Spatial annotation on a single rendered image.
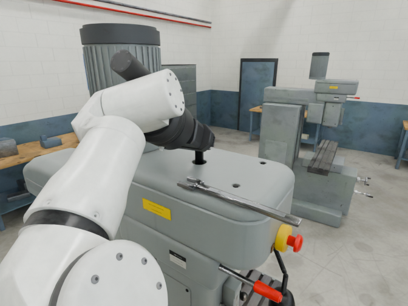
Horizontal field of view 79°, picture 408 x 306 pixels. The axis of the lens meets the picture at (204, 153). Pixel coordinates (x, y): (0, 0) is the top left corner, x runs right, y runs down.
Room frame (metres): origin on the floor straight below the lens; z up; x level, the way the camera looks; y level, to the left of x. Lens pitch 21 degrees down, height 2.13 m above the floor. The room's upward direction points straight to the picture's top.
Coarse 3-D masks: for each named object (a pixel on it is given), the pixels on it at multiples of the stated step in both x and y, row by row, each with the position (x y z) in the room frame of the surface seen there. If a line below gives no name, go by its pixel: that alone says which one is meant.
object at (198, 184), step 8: (184, 184) 0.45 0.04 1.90; (200, 184) 0.45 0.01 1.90; (208, 192) 0.42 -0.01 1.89; (216, 192) 0.41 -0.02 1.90; (224, 192) 0.41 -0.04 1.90; (232, 200) 0.39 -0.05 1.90; (240, 200) 0.38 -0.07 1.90; (248, 200) 0.38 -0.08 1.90; (248, 208) 0.37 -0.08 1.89; (256, 208) 0.36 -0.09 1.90; (264, 208) 0.36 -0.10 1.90; (272, 208) 0.36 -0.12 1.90; (272, 216) 0.34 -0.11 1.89; (280, 216) 0.34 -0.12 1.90; (288, 216) 0.34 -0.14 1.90; (296, 224) 0.32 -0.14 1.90
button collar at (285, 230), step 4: (284, 224) 0.46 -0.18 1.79; (280, 228) 0.45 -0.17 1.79; (284, 228) 0.45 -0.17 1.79; (288, 228) 0.45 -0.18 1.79; (280, 232) 0.44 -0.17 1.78; (284, 232) 0.44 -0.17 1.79; (288, 232) 0.44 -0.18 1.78; (276, 236) 0.44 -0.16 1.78; (280, 236) 0.43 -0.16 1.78; (284, 236) 0.43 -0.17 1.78; (276, 240) 0.43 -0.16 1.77; (280, 240) 0.43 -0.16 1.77; (284, 240) 0.43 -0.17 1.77; (276, 244) 0.43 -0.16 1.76; (280, 244) 0.43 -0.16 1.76; (284, 244) 0.42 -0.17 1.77; (276, 248) 0.43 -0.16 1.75; (280, 248) 0.43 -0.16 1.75; (284, 248) 0.43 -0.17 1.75; (284, 252) 0.43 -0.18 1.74
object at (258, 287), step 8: (224, 272) 0.42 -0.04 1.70; (232, 272) 0.41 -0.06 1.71; (240, 280) 0.39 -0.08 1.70; (248, 280) 0.39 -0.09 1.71; (256, 280) 0.39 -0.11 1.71; (256, 288) 0.37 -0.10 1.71; (264, 288) 0.36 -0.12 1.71; (272, 288) 0.36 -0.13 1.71; (264, 296) 0.36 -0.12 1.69; (272, 296) 0.35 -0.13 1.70; (280, 296) 0.35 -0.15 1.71
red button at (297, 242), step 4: (288, 236) 0.44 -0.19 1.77; (292, 236) 0.44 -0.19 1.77; (296, 236) 0.43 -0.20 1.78; (300, 236) 0.43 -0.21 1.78; (288, 240) 0.44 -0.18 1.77; (292, 240) 0.43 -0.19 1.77; (296, 240) 0.42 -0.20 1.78; (300, 240) 0.43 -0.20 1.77; (288, 244) 0.43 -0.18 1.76; (292, 244) 0.43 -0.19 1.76; (296, 244) 0.42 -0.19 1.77; (300, 244) 0.42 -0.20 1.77; (296, 248) 0.42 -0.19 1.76; (300, 248) 0.42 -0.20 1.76; (296, 252) 0.42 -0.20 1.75
